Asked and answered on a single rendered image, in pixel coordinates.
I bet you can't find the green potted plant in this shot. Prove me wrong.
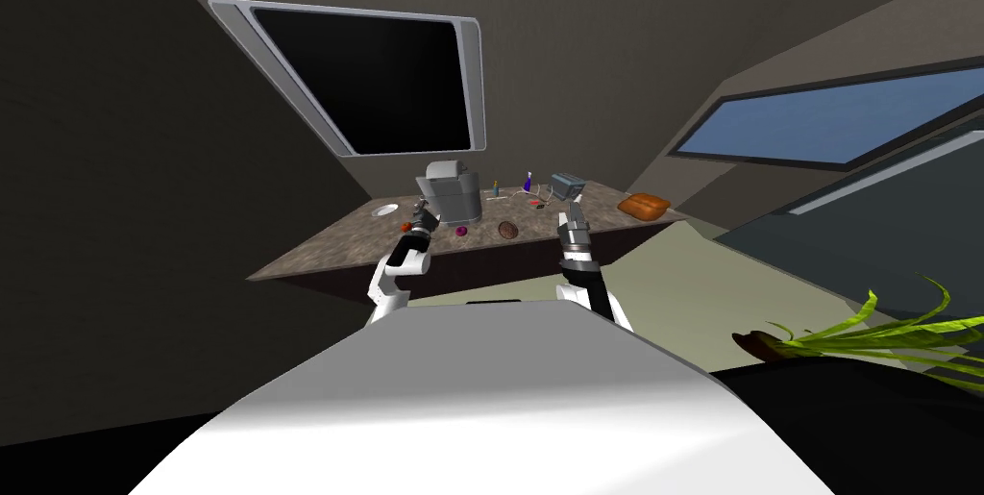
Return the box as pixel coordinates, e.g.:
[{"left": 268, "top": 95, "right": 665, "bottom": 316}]
[{"left": 731, "top": 273, "right": 984, "bottom": 395}]

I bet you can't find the brown bread loaf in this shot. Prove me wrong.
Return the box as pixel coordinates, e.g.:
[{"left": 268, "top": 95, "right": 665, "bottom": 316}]
[{"left": 617, "top": 192, "right": 673, "bottom": 222}]

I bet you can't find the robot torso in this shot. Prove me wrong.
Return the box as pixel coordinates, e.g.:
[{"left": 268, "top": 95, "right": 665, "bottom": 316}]
[{"left": 126, "top": 297, "right": 835, "bottom": 495}]

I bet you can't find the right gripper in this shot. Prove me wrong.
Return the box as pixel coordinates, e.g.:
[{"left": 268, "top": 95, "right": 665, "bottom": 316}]
[{"left": 556, "top": 200, "right": 593, "bottom": 252}]

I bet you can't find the grey coffee machine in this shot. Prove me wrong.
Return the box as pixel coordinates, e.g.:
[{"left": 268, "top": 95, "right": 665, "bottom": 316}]
[{"left": 415, "top": 160, "right": 484, "bottom": 228}]

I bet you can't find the blue window with dark frame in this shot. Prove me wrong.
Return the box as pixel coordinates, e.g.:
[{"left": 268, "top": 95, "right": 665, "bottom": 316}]
[{"left": 667, "top": 56, "right": 984, "bottom": 173}]

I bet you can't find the dark window with grey frame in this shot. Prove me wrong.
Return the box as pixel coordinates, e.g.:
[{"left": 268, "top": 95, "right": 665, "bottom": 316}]
[{"left": 207, "top": 0, "right": 488, "bottom": 159}]

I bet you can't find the grey toaster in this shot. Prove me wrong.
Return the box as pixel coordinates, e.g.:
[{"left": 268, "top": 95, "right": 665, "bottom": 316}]
[{"left": 550, "top": 172, "right": 588, "bottom": 203}]

